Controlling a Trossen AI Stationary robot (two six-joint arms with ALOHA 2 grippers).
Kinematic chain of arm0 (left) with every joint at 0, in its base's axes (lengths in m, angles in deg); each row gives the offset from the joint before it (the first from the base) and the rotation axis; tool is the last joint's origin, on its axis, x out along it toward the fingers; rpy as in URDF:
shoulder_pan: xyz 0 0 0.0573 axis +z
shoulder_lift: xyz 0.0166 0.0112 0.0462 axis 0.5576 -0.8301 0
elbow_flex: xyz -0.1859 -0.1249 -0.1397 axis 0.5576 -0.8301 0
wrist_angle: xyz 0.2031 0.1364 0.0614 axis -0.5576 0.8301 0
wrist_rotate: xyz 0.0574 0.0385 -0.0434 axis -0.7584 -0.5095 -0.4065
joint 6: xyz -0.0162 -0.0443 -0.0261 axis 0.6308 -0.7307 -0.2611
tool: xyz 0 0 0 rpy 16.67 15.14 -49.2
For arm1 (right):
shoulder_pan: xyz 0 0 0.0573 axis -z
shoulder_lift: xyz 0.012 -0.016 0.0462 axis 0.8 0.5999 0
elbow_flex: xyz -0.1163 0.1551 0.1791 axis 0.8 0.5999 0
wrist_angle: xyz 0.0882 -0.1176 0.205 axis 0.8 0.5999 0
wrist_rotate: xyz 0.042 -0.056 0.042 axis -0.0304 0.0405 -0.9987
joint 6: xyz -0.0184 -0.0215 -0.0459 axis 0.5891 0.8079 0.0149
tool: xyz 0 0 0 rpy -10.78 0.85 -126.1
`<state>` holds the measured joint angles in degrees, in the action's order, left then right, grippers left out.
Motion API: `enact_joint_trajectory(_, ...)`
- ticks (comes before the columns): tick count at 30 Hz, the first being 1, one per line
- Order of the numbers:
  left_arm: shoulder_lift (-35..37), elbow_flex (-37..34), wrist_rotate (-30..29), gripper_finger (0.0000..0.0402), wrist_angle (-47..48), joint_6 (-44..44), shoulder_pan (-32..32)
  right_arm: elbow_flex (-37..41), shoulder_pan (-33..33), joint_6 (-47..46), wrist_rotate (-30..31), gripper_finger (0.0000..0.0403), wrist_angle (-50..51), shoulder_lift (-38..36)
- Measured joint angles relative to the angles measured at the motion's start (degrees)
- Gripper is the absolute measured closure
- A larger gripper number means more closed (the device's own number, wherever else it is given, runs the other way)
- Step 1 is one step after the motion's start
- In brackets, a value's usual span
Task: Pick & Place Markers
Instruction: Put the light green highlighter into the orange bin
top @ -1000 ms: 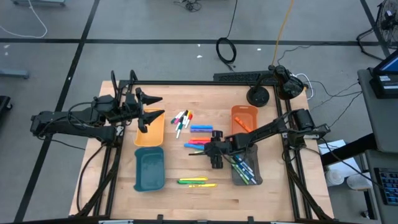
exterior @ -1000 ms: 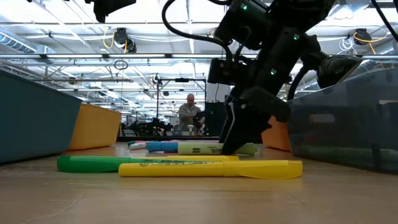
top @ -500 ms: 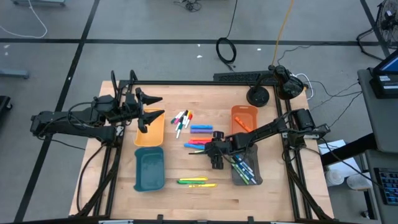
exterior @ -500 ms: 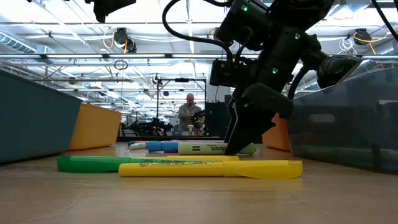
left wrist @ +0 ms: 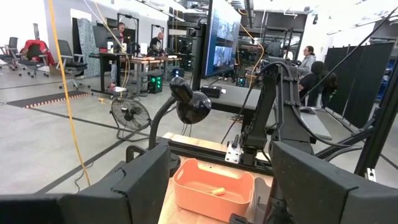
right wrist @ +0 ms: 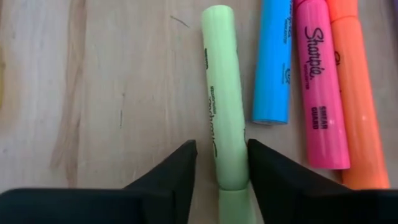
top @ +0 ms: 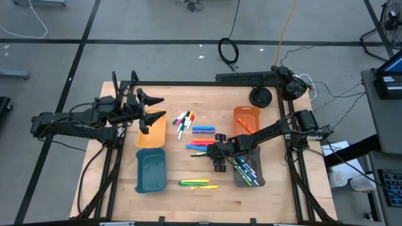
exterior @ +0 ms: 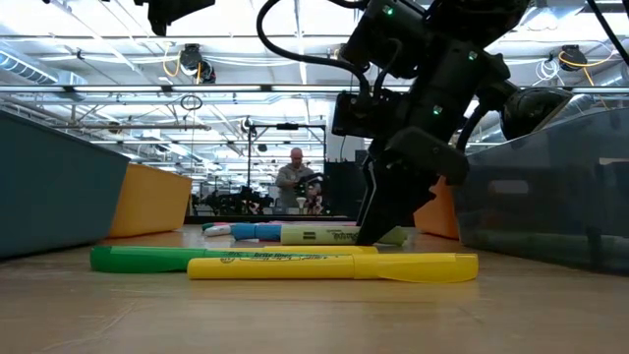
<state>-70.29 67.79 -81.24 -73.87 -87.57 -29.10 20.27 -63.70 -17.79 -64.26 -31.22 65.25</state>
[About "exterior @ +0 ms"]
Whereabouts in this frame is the black background rig frame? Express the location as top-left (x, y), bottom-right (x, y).
top-left (244, 122), bottom-right (328, 217)

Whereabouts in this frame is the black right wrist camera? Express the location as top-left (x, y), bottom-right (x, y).
top-left (331, 90), bottom-right (392, 140)

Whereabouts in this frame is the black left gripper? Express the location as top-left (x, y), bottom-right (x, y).
top-left (133, 0), bottom-right (216, 36)

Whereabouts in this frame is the long ceiling light bar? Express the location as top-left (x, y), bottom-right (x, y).
top-left (0, 84), bottom-right (629, 95)

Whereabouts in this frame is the person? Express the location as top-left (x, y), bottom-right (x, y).
top-left (274, 147), bottom-right (318, 215)

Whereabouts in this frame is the teal plastic bin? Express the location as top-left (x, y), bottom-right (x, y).
top-left (0, 108), bottom-right (131, 261)

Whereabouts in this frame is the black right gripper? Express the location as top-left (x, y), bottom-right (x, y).
top-left (356, 41), bottom-right (512, 247)

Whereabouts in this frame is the yellow slim highlighter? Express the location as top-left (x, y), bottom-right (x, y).
top-left (208, 245), bottom-right (379, 257)
top-left (186, 252), bottom-right (481, 284)

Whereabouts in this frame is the yellow-green chunky highlighter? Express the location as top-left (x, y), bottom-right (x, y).
top-left (279, 224), bottom-right (410, 248)

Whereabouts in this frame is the orange plastic bin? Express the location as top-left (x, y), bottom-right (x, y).
top-left (413, 175), bottom-right (461, 241)

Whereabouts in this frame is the blue chunky highlighter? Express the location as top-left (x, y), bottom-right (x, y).
top-left (230, 222), bottom-right (284, 243)

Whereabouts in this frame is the black ceiling cable reel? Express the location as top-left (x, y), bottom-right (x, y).
top-left (558, 43), bottom-right (590, 73)
top-left (178, 42), bottom-right (217, 85)

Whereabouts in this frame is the grey translucent plastic bin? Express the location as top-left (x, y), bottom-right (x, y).
top-left (447, 107), bottom-right (629, 276)

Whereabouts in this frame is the black cabinet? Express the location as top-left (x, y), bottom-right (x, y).
top-left (322, 159), bottom-right (368, 220)

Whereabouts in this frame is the green slim highlighter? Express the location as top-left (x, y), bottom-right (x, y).
top-left (89, 245), bottom-right (340, 274)

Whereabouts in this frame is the yellow plastic bin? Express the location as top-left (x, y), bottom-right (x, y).
top-left (110, 163), bottom-right (193, 239)

